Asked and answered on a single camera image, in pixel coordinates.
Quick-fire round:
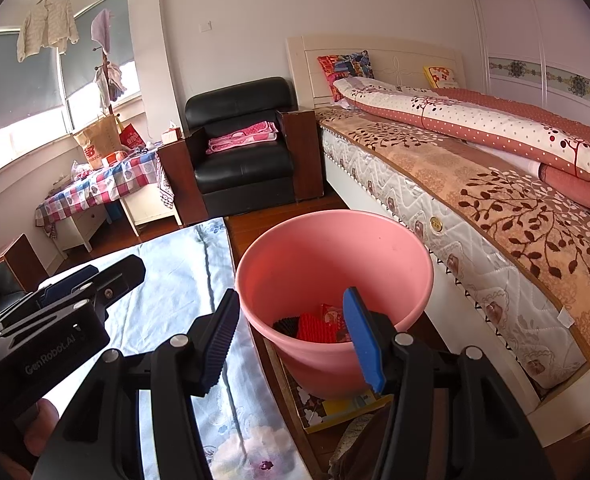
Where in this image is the pink plastic bucket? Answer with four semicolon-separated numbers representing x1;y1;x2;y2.
235;210;435;401

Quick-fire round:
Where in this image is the pink white dotted quilt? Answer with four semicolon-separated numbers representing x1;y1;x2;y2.
334;77;590;217

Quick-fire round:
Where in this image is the shallow cardboard box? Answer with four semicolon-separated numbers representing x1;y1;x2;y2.
262;337;396;435

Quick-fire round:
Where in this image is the white desk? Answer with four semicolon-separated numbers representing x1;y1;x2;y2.
50;180;184;256

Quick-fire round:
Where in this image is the yellow pillow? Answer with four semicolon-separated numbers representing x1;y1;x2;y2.
422;65;461;89

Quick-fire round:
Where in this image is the brown paper bag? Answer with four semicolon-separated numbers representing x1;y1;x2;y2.
72;114;124;170

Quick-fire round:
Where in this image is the pink folded towel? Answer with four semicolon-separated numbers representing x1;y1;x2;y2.
206;120;280;155

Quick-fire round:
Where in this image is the wooden coat rack with clothes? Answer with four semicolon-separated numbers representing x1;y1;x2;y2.
90;7;129;121

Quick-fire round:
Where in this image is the checkered tablecloth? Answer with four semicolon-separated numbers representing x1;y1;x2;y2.
35;147;176;236

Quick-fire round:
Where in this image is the red gift bag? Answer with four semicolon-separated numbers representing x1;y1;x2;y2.
119;124;144;150

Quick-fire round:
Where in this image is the person's left hand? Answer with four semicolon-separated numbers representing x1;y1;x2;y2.
22;399;62;462

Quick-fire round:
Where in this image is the clear red snack wrapper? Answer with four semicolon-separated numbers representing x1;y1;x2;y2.
320;302;354;344

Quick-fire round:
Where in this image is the white wardrobe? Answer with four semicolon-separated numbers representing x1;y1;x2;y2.
467;0;590;127

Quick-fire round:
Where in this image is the brown leaf pattern blanket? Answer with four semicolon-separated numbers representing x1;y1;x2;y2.
317;107;590;362

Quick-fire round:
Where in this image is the white knit sweater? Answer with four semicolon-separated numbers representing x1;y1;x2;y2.
16;0;80;64

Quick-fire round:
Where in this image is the brown stool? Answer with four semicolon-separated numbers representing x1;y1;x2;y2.
327;412;391;480

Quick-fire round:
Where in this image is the light blue floral tablecloth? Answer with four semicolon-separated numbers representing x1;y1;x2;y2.
40;217;314;480

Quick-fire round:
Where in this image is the grey roller blind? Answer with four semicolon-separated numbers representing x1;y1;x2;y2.
58;0;129;97
0;30;65;132

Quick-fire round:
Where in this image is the wooden side table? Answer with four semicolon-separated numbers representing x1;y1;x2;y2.
0;232;51;294

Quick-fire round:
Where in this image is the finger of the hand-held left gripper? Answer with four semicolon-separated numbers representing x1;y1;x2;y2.
36;253;148;319
0;264;101;327

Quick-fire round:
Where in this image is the black leather armchair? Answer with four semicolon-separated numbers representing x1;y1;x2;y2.
157;76;324;226

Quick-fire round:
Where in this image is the colourful cartoon pillow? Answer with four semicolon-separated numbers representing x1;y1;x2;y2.
317;50;376;104

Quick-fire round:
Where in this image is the white bed with mattress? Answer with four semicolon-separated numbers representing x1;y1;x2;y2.
286;34;590;450

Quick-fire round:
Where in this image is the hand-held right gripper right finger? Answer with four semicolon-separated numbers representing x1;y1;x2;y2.
341;286;559;480

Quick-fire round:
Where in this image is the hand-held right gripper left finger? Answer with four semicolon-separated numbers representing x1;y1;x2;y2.
30;287;242;480

